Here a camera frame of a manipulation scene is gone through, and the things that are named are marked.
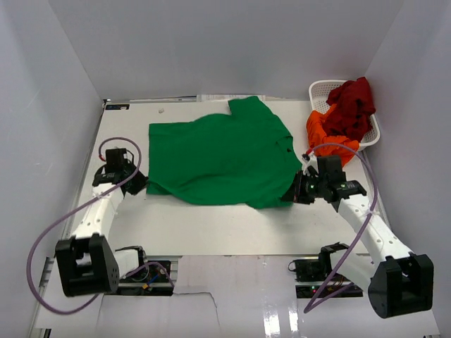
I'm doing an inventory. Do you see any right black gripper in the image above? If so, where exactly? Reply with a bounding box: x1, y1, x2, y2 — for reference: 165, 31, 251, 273
281, 170, 327, 205

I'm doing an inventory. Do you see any green t shirt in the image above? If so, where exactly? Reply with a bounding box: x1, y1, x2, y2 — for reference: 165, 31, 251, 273
147, 96, 302, 209

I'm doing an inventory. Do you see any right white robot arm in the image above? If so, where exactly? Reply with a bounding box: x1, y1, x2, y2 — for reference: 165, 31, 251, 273
284, 153, 434, 319

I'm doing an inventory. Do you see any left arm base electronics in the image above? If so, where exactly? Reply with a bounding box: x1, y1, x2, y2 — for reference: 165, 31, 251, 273
115, 260, 178, 296

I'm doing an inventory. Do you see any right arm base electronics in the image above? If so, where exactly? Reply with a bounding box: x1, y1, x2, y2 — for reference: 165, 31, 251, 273
288, 258, 363, 299

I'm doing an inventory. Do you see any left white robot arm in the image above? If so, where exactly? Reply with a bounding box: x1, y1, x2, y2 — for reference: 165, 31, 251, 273
56, 148, 149, 297

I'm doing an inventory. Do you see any black label sticker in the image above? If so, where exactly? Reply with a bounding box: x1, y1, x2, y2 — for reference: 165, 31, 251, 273
105, 104, 130, 111

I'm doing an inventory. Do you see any orange t shirt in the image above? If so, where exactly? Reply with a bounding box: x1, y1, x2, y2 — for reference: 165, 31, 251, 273
306, 104, 359, 166

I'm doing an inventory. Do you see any white plastic basket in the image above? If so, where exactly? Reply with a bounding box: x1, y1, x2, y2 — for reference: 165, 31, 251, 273
306, 77, 380, 151

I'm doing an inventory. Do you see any dark red t shirt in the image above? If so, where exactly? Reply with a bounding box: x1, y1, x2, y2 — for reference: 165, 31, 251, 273
323, 77, 376, 142

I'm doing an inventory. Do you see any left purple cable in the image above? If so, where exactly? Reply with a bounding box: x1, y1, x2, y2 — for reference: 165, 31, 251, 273
27, 137, 175, 315

